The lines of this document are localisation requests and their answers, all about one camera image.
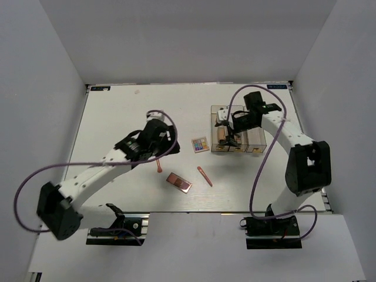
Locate brown nude eyeshadow palette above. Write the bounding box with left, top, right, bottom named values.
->
left=234, top=132, right=247, bottom=146

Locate beige foundation tube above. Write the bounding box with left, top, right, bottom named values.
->
left=217, top=126, right=227, bottom=144

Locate colourful glitter eyeshadow palette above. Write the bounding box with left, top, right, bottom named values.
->
left=192, top=137, right=210, bottom=153

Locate pink lip gloss tube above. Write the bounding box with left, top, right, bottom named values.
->
left=156, top=160, right=163, bottom=173

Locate rose gold blush palette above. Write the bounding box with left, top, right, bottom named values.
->
left=166, top=173, right=192, bottom=194

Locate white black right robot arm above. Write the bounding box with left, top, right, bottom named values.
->
left=216, top=91, right=332, bottom=234

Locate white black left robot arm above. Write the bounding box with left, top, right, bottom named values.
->
left=36, top=118, right=180, bottom=245

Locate smoky acrylic tray middle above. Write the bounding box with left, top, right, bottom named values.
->
left=228, top=105, right=249, bottom=153

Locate smoky acrylic tray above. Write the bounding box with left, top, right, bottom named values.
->
left=228, top=105, right=249, bottom=153
left=246, top=127, right=267, bottom=154
left=210, top=105, right=229, bottom=152

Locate smoky acrylic tray left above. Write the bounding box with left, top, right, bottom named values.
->
left=210, top=105, right=229, bottom=152

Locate smoky acrylic tray right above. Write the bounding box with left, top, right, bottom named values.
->
left=246, top=127, right=267, bottom=154

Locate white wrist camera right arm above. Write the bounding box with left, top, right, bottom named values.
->
left=215, top=108, right=229, bottom=127

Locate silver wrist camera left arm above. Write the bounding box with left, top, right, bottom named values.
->
left=146, top=111, right=165, bottom=122

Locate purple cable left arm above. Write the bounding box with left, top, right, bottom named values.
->
left=13, top=109, right=179, bottom=233

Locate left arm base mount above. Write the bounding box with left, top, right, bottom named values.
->
left=84, top=203, right=149, bottom=246

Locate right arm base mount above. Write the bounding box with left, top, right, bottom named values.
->
left=240, top=216, right=302, bottom=250

